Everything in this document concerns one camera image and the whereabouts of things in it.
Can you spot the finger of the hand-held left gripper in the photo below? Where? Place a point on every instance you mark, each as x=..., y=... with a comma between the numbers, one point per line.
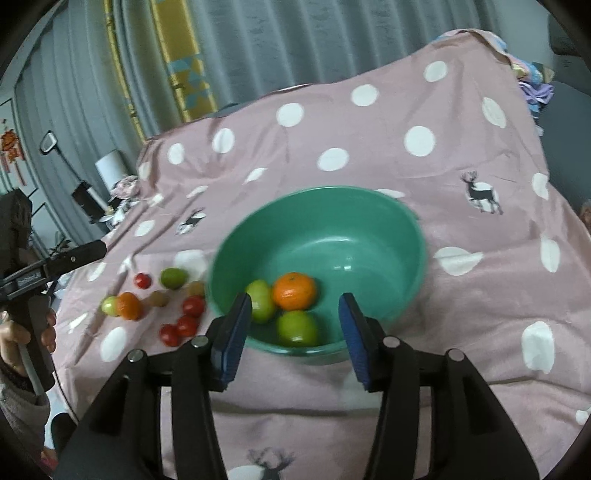
x=76, y=254

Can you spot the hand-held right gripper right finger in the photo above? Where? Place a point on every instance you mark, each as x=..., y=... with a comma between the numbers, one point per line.
x=355, y=344

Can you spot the green plastic bowl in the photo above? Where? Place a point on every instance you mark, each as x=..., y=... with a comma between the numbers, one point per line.
x=332, y=230

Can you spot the grey curtain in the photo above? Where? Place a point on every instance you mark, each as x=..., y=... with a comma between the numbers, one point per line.
x=286, y=41

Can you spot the pink polka dot blanket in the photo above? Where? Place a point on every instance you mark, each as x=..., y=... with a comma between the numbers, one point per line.
x=369, y=152

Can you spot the grey sofa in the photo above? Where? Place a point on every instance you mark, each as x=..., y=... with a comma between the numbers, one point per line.
x=570, y=138

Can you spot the colourful folded cloth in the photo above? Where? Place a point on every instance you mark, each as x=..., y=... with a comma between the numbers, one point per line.
x=531, y=81

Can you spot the yellow patterned curtain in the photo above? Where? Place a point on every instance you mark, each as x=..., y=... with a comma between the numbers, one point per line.
x=187, y=55

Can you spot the brown kiwi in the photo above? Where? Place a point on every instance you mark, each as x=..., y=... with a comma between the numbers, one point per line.
x=157, y=298

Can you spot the red cherry tomato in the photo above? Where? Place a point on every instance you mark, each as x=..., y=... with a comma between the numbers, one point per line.
x=142, y=280
x=187, y=325
x=170, y=334
x=194, y=305

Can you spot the green plum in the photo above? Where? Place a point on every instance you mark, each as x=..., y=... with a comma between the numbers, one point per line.
x=109, y=305
x=298, y=328
x=262, y=300
x=173, y=278

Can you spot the person's left forearm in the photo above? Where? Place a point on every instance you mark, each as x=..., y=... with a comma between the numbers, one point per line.
x=21, y=410

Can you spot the floral cloth pile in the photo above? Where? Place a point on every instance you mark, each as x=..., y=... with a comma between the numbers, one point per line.
x=124, y=187

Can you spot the person's left hand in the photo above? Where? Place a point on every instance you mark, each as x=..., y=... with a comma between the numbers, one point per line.
x=11, y=344

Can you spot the black box device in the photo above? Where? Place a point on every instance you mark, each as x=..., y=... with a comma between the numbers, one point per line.
x=85, y=197

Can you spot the small yellowish fruit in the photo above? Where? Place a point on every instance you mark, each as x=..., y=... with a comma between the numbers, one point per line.
x=195, y=288

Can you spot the white cylinder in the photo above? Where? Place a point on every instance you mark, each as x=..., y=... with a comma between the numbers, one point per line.
x=109, y=168

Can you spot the orange mandarin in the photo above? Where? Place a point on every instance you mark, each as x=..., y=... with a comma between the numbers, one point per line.
x=129, y=305
x=294, y=290

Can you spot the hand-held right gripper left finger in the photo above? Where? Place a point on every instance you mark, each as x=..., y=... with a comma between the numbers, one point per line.
x=233, y=344

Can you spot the red knot ornament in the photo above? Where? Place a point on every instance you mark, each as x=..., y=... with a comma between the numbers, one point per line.
x=10, y=145

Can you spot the black oval frame on pole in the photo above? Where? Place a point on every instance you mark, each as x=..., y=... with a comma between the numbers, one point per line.
x=47, y=142

